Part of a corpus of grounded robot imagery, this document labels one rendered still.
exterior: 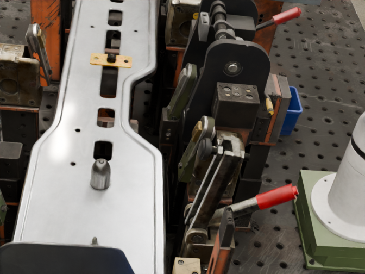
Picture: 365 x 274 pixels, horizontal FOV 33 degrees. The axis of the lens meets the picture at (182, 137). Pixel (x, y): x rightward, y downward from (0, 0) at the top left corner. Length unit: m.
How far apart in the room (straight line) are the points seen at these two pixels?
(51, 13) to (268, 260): 0.78
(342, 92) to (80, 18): 0.84
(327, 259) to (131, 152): 0.50
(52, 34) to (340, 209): 0.81
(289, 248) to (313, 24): 1.00
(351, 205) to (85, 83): 0.59
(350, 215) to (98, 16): 0.69
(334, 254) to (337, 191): 0.13
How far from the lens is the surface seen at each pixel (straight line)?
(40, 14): 1.56
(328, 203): 1.35
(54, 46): 1.61
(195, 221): 0.84
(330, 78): 1.91
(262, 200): 0.84
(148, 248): 0.91
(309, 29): 2.12
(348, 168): 1.26
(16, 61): 1.18
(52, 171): 1.01
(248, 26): 1.13
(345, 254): 1.33
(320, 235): 1.31
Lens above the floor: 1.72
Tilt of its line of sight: 41 degrees down
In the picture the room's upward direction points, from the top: 10 degrees clockwise
